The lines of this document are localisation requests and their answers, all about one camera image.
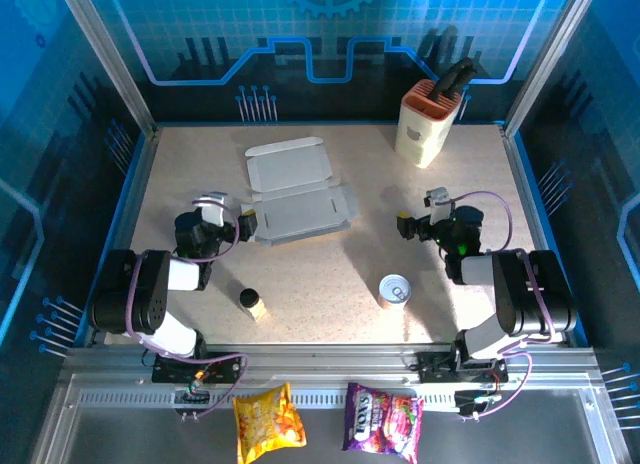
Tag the slotted metal rail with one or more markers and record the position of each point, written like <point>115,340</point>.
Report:
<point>125,398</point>

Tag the aluminium frame post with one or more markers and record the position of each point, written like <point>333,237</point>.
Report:
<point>107,59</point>
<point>550,59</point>

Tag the yellow snack bag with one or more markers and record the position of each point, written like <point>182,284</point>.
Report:
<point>267,424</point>

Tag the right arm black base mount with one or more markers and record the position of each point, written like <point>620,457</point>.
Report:
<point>435,369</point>

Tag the cream knife block orange top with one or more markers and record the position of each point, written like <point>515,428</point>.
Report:
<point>422,134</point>

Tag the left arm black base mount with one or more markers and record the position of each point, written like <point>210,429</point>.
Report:
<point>220,366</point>

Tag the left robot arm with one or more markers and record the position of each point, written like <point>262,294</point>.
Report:
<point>150,294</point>

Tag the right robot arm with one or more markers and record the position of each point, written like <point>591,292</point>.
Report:
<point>525,294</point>

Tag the tin can with pull tab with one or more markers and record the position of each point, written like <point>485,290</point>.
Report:
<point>395,290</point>

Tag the aluminium front frame rail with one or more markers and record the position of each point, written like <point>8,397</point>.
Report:
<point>325,364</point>

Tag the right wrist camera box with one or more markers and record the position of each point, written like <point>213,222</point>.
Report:
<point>441,206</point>

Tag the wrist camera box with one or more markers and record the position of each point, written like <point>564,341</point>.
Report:
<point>212,211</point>
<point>441,206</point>

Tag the small jar with black lid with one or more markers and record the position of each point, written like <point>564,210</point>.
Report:
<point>249,298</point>

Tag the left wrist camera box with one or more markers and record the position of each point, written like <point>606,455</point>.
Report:
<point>212,211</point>

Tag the purple candy bag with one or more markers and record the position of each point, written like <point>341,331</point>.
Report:
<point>382,424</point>

